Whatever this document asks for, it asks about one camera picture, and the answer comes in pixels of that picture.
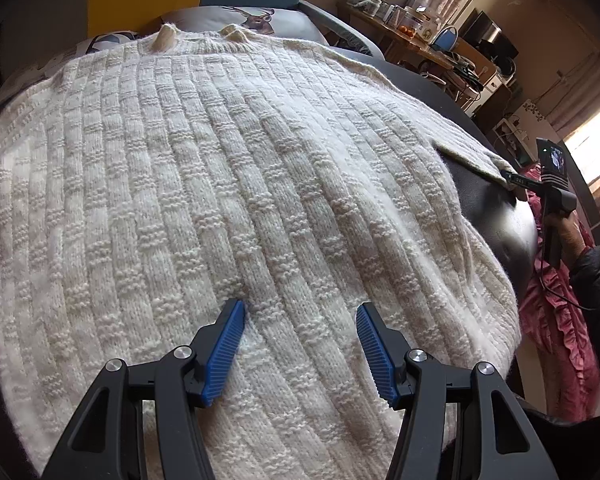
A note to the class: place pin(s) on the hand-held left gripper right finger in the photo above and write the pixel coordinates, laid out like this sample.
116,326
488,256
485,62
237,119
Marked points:
377,355

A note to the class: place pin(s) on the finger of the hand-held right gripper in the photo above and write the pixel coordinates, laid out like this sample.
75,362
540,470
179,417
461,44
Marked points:
522,181

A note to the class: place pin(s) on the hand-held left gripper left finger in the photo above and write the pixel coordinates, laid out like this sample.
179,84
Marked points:
225,355

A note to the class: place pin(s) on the cream knit sweater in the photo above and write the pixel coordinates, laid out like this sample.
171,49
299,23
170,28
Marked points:
230,185

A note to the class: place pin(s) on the person's right forearm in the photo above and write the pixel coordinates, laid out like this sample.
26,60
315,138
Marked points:
597,275

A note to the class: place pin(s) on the person's right hand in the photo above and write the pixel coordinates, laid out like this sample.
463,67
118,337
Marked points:
574,235

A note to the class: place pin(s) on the white cabinet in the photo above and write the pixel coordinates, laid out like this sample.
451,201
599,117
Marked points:
530,110

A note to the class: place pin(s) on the wooden television cabinet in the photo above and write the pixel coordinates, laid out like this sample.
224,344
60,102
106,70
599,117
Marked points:
490,100

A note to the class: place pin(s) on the pink ruffled bedding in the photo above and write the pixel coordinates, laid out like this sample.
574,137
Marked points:
565,350

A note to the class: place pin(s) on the black television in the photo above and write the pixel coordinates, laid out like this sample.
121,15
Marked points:
485,30

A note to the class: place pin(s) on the blue chair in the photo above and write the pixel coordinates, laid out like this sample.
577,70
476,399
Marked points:
447,40

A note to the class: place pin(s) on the wooden side table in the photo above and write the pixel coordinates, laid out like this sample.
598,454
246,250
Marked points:
415,50

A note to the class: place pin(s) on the orange fruit pile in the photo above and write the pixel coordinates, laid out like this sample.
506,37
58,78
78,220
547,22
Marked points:
406,30

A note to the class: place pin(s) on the cluster of glass jars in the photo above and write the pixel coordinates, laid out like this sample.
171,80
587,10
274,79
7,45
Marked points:
375,5

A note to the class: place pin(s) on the deer print pillow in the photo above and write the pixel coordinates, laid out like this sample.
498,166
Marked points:
280,22

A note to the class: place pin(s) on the cat print pillow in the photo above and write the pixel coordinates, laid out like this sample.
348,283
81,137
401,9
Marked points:
107,40

